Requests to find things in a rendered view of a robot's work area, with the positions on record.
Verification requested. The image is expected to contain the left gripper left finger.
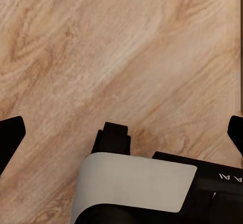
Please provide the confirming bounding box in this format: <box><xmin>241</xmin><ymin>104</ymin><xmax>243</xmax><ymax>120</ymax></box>
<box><xmin>0</xmin><ymin>116</ymin><xmax>26</xmax><ymax>175</ymax></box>

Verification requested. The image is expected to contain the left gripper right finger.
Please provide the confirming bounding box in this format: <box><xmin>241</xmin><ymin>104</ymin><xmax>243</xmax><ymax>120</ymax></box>
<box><xmin>227</xmin><ymin>115</ymin><xmax>243</xmax><ymax>155</ymax></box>

